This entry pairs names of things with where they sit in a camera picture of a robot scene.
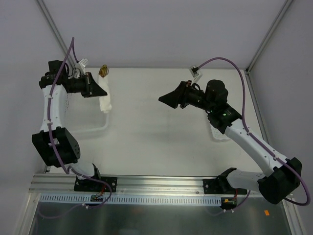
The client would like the white paper napkin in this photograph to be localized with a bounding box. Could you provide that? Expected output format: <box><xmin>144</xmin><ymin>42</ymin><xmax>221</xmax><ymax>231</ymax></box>
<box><xmin>96</xmin><ymin>70</ymin><xmax>113</xmax><ymax>115</ymax></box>

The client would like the iridescent gold spoon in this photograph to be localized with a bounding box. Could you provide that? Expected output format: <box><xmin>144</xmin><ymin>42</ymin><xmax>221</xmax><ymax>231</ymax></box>
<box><xmin>98</xmin><ymin>65</ymin><xmax>109</xmax><ymax>78</ymax></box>

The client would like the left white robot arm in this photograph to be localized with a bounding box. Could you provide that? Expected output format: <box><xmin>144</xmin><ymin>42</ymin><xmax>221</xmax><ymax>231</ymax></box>
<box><xmin>31</xmin><ymin>60</ymin><xmax>109</xmax><ymax>191</ymax></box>

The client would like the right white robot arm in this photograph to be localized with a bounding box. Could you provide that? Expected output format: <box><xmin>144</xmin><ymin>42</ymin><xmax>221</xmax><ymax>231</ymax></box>
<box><xmin>158</xmin><ymin>80</ymin><xmax>303</xmax><ymax>204</ymax></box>

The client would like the large white perforated basket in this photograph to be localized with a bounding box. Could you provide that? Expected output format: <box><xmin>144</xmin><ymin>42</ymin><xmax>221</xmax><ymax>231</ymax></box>
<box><xmin>65</xmin><ymin>94</ymin><xmax>109</xmax><ymax>136</ymax></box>

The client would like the small white perforated tray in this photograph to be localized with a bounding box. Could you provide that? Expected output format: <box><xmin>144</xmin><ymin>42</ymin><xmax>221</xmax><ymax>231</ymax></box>
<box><xmin>210</xmin><ymin>124</ymin><xmax>229</xmax><ymax>141</ymax></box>

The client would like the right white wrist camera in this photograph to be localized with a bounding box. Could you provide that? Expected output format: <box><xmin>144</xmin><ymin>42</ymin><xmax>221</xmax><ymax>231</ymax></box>
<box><xmin>189</xmin><ymin>66</ymin><xmax>202</xmax><ymax>84</ymax></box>

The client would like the left aluminium frame post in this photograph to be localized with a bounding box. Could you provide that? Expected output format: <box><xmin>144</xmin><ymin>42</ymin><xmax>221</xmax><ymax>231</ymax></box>
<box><xmin>35</xmin><ymin>0</ymin><xmax>68</xmax><ymax>56</ymax></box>

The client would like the aluminium frame post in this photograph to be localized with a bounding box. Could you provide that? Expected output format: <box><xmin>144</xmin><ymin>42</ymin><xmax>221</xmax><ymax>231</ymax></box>
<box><xmin>245</xmin><ymin>0</ymin><xmax>294</xmax><ymax>74</ymax></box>
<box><xmin>35</xmin><ymin>0</ymin><xmax>68</xmax><ymax>56</ymax></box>

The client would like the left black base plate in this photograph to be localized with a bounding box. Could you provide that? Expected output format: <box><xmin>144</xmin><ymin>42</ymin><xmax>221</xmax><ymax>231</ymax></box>
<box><xmin>73</xmin><ymin>176</ymin><xmax>118</xmax><ymax>192</ymax></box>

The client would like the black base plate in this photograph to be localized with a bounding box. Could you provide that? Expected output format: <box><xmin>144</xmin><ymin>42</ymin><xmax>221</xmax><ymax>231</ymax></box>
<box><xmin>202</xmin><ymin>178</ymin><xmax>247</xmax><ymax>195</ymax></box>
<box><xmin>73</xmin><ymin>176</ymin><xmax>118</xmax><ymax>192</ymax></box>

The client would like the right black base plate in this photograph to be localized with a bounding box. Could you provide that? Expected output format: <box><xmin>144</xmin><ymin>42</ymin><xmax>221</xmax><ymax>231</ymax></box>
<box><xmin>202</xmin><ymin>178</ymin><xmax>247</xmax><ymax>195</ymax></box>

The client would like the aluminium mounting rail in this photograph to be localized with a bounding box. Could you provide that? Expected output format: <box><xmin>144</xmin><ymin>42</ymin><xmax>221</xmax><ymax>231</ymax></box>
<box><xmin>28</xmin><ymin>173</ymin><xmax>294</xmax><ymax>198</ymax></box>

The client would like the white slotted cable duct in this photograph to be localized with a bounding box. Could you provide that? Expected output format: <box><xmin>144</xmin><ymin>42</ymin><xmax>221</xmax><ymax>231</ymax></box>
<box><xmin>39</xmin><ymin>193</ymin><xmax>222</xmax><ymax>207</ymax></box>

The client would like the right aluminium frame post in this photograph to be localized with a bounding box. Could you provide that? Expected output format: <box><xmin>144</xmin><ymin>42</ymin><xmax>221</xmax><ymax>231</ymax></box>
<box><xmin>245</xmin><ymin>0</ymin><xmax>294</xmax><ymax>74</ymax></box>

